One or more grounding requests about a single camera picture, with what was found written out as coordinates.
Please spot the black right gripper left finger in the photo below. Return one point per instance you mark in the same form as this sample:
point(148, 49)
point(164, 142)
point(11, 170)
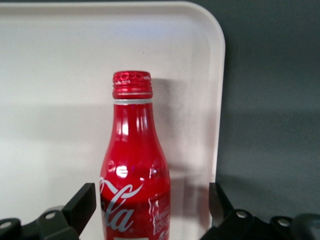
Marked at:
point(77, 210)

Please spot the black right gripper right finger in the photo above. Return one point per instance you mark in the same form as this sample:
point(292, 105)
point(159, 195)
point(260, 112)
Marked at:
point(222, 212)

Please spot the red coke bottle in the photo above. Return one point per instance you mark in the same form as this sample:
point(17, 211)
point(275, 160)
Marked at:
point(135, 150)

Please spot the beige plastic tray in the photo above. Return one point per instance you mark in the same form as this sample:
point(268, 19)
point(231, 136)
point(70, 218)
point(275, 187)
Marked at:
point(50, 75)

